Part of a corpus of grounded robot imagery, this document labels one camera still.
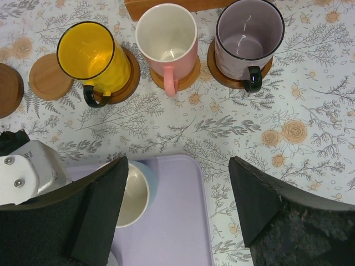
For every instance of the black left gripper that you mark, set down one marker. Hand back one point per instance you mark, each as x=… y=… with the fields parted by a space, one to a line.
x=29 y=168

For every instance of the light blue mug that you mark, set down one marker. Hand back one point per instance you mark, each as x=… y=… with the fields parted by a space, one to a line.
x=140 y=192

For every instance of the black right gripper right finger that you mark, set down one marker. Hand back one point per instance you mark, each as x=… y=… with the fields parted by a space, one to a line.
x=284 y=225

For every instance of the yellow mug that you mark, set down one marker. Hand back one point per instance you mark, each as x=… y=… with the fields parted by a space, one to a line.
x=89 y=53

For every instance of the light wooden coaster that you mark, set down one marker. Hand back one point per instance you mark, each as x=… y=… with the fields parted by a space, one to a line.
x=182 y=83
x=47 y=80

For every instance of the dark brown coaster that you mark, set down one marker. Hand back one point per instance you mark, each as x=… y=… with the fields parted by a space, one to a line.
x=130 y=80
x=12 y=90
x=222 y=74

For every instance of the purple mug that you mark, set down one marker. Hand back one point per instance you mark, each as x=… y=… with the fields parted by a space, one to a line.
x=248 y=32

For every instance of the lavender tray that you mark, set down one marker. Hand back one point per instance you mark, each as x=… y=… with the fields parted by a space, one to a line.
x=174 y=230

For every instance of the orange wooden compartment box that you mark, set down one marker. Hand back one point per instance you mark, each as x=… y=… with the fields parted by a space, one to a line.
x=137 y=8

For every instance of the pink mug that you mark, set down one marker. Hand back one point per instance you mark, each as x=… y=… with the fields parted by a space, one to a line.
x=168 y=41

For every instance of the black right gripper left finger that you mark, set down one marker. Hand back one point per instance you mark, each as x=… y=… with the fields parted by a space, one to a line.
x=73 y=225

